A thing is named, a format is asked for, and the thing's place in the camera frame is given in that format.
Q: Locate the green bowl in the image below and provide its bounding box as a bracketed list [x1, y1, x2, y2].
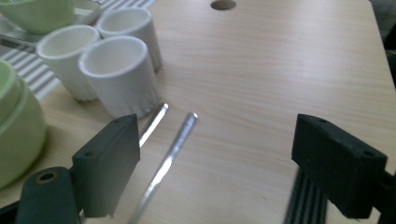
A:
[0, 73, 49, 190]
[0, 0, 78, 35]
[0, 59, 24, 132]

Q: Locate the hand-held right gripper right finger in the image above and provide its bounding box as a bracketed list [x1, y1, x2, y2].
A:
[290, 113, 389, 219]

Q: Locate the metal spoon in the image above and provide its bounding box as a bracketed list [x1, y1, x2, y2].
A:
[127, 111, 199, 224]
[138, 102, 170, 148]

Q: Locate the row of black chopsticks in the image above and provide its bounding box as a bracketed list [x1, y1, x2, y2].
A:
[283, 167, 330, 224]

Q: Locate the striped woven placemat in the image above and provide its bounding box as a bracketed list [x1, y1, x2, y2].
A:
[0, 0, 157, 101]

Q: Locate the white cup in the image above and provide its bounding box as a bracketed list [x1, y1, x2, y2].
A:
[78, 35, 159, 119]
[35, 23, 101, 103]
[94, 7, 163, 73]

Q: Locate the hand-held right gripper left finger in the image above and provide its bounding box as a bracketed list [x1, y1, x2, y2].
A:
[72, 113, 141, 218]

